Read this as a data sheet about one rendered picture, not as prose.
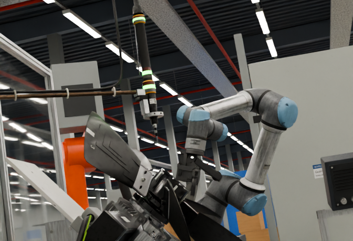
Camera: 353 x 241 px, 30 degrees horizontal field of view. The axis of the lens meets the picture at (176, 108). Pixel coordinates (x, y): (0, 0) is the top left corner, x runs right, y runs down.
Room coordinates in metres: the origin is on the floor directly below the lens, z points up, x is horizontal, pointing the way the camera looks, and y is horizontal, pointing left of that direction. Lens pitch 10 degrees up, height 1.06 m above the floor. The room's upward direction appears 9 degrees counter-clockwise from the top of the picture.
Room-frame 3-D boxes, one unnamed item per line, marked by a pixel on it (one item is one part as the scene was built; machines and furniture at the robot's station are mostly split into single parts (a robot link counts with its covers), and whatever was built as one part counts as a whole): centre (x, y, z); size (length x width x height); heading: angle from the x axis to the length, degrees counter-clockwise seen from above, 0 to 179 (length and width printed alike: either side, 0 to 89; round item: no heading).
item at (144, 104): (2.22, 0.09, 1.50); 0.09 x 0.07 x 0.10; 120
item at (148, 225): (1.88, 0.12, 1.08); 0.07 x 0.04 x 0.06; 5
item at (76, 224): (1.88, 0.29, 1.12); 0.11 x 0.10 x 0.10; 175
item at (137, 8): (2.23, 0.08, 1.66); 0.04 x 0.04 x 0.46
